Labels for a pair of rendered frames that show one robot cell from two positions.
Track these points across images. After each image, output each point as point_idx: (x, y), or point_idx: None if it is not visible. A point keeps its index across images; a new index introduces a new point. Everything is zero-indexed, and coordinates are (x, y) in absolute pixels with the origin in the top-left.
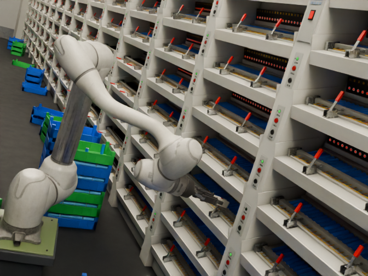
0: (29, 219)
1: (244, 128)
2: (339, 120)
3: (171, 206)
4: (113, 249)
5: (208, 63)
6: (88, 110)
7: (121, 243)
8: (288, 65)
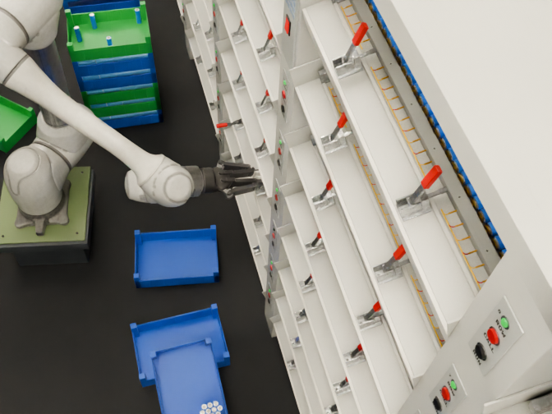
0: (43, 208)
1: (267, 106)
2: (331, 219)
3: None
4: (186, 157)
5: None
6: (58, 66)
7: (197, 140)
8: (280, 79)
